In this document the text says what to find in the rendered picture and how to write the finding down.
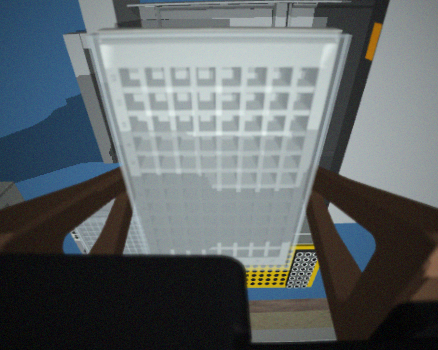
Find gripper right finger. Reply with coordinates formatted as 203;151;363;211
306;166;438;341

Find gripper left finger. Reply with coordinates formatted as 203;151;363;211
0;167;133;254

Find blue bench mat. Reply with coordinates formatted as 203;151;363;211
0;0;376;300

